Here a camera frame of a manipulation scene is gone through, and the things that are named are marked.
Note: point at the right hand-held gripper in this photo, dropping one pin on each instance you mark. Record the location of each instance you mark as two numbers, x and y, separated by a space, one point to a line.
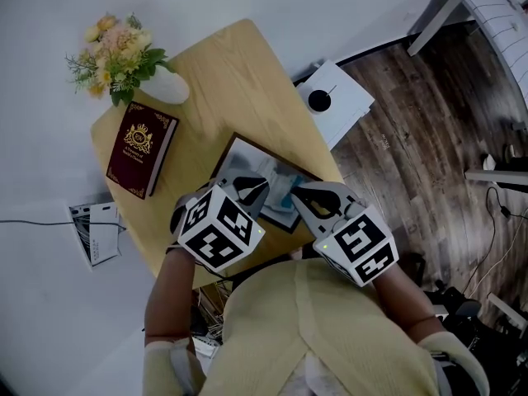
363 237

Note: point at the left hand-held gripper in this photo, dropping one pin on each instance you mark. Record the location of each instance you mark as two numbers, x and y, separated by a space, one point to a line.
214 225

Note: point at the light blue cloth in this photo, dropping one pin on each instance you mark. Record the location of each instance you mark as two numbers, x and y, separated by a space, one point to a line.
280 180

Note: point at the brown box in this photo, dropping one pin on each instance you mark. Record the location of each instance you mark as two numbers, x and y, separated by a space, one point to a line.
237 155

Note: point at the person's left forearm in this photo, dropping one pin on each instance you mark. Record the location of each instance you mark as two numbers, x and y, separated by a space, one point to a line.
169 295

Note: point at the person's right forearm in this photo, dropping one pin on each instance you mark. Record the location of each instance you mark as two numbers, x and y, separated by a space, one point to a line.
404 303

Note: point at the white square cabinet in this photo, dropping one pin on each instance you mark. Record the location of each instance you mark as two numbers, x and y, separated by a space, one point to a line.
348 109

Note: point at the white round cup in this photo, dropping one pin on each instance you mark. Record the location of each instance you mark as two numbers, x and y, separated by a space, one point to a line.
319 100

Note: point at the light wooden side table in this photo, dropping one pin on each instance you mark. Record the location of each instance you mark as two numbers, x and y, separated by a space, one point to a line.
231 76

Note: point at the dark red hardcover book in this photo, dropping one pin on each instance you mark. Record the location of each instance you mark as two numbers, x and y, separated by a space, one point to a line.
138 151

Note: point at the person's pale yellow cardigan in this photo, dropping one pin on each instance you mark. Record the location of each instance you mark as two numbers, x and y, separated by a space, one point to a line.
330 336

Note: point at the white textured vase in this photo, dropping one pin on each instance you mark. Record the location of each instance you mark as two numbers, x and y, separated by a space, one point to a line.
167 87

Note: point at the yellow and pink flower bouquet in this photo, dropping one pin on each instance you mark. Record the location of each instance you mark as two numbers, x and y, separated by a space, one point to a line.
115 56

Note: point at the black office chair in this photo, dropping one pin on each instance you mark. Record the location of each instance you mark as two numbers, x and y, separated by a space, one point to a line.
486 345

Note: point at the white desk with grid cloth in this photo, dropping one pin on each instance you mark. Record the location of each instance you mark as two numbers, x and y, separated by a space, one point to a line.
495 19

